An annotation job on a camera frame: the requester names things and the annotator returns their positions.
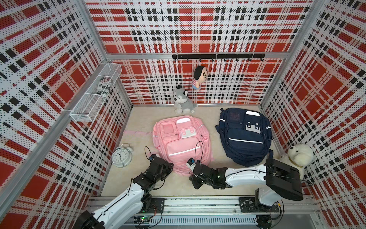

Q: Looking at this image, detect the pink backpack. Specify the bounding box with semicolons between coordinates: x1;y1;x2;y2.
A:
124;115;214;176

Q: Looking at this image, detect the navy blue backpack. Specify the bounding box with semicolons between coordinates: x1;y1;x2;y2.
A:
215;108;274;167

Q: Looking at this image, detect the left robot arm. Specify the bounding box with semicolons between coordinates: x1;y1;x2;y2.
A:
73;155;173;229

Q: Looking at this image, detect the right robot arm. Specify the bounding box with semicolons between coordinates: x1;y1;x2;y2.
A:
186;158;304;207

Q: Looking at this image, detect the white alarm clock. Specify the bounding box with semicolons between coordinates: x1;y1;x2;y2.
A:
112;146;133;168

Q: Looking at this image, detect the green circuit board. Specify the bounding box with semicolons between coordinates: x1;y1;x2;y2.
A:
133;216;151;224

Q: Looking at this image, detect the grey husky plush toy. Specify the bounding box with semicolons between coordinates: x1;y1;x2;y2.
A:
173;85;197;115

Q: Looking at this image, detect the white fluffy plush dog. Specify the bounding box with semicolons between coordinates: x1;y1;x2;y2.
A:
279;144;314;179

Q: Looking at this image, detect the striped can in basket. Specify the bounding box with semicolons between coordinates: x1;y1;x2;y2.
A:
96;77;112;97

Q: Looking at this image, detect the black-haired hanging doll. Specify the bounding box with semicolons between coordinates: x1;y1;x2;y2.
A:
192;65;208;90

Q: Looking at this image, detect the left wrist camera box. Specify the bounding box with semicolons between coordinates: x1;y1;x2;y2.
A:
149;154;157;161

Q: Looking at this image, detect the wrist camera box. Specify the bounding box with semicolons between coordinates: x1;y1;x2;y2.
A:
186;158;197;173
149;154;157;161

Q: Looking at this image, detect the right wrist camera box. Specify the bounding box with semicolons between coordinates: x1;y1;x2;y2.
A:
186;158;197;173

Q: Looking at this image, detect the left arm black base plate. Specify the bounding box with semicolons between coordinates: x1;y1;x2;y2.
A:
140;198;166;213

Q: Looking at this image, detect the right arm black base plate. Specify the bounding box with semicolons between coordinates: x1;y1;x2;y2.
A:
239;197;280;213

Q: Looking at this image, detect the white wire mesh basket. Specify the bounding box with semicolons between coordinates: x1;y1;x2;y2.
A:
70;63;122;123

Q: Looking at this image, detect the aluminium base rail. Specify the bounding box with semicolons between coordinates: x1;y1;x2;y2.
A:
82;195;318;216

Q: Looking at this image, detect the black wall hook rail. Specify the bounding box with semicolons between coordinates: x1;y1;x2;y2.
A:
172;53;266;61

